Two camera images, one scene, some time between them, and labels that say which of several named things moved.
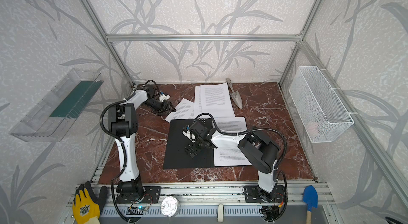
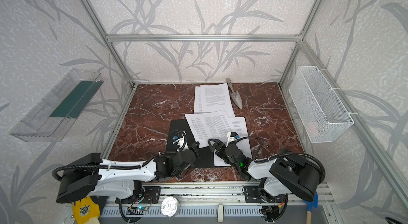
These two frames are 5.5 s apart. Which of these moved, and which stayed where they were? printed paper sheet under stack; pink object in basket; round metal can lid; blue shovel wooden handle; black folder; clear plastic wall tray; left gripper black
Moved: left gripper black
Stayed: clear plastic wall tray; pink object in basket; black folder; printed paper sheet under stack; round metal can lid; blue shovel wooden handle
